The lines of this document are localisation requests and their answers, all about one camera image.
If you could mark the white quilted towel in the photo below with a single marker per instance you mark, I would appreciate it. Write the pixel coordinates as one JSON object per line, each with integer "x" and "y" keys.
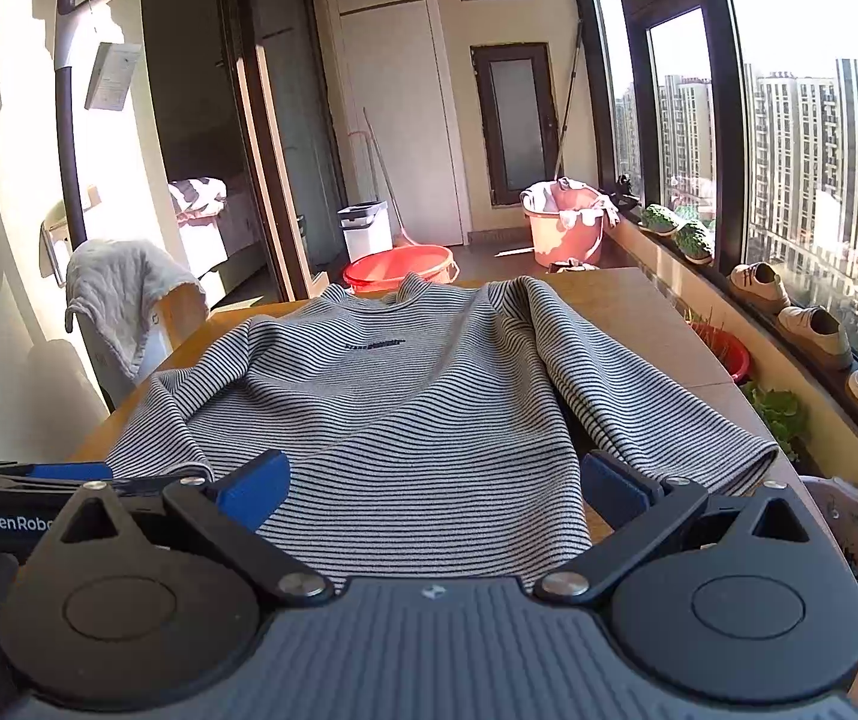
{"x": 113, "y": 282}

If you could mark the green potted plant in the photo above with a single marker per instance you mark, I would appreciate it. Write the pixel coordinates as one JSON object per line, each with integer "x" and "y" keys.
{"x": 660, "y": 220}
{"x": 695, "y": 242}

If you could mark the green potted plant near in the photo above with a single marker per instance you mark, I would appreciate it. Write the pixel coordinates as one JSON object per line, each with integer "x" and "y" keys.
{"x": 695, "y": 242}

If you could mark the white trash bin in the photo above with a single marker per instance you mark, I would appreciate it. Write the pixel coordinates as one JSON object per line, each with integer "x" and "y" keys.
{"x": 366, "y": 229}

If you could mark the grey black striped sweater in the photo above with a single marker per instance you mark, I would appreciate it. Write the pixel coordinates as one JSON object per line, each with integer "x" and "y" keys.
{"x": 433, "y": 433}

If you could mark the red plastic bucket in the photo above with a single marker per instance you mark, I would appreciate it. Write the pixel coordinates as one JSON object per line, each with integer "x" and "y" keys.
{"x": 385, "y": 271}

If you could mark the leafy green plant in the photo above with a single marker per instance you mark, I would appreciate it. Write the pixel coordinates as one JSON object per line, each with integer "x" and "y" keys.
{"x": 784, "y": 415}

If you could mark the red pot with grass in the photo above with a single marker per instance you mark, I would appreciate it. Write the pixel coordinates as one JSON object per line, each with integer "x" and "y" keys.
{"x": 728, "y": 350}

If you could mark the mop pole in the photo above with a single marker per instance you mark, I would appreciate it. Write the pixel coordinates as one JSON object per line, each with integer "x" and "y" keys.
{"x": 566, "y": 107}

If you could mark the green potted plant far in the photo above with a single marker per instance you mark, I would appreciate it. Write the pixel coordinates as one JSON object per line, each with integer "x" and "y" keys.
{"x": 660, "y": 220}

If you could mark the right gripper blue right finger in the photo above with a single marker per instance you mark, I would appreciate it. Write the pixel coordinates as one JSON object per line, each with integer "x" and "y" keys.
{"x": 648, "y": 517}

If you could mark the beige shoe on sill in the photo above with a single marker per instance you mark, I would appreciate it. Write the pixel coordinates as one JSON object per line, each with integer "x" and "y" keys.
{"x": 758, "y": 284}
{"x": 818, "y": 333}

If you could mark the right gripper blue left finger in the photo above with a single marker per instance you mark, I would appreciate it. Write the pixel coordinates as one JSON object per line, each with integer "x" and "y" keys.
{"x": 220, "y": 520}

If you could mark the pink bucket with cloth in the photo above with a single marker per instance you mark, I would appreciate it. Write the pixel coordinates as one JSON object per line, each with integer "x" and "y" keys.
{"x": 568, "y": 220}

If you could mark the white chair under towel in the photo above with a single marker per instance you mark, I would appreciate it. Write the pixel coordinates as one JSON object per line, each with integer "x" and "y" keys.
{"x": 122, "y": 360}

